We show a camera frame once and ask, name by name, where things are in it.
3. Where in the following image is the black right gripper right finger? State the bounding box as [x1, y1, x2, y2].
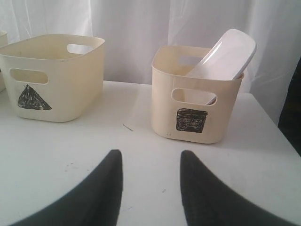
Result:
[180, 150, 296, 226]

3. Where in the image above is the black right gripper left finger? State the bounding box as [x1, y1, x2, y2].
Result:
[14, 149, 123, 226]

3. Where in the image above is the white square plate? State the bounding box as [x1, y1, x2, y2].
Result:
[185, 28, 258, 105]

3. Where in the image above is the cream bin with square mark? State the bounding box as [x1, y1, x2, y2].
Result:
[151, 46, 244, 144]

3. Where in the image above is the dark object at right edge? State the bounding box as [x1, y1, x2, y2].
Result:
[278, 60, 301, 155]

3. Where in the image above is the cream bin with triangle mark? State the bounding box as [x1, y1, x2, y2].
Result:
[0, 34, 105, 122]

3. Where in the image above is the white backdrop curtain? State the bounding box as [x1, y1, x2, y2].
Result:
[0, 0, 301, 100]

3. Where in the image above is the cream bin with circle mark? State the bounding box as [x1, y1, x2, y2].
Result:
[0, 31, 8, 93]

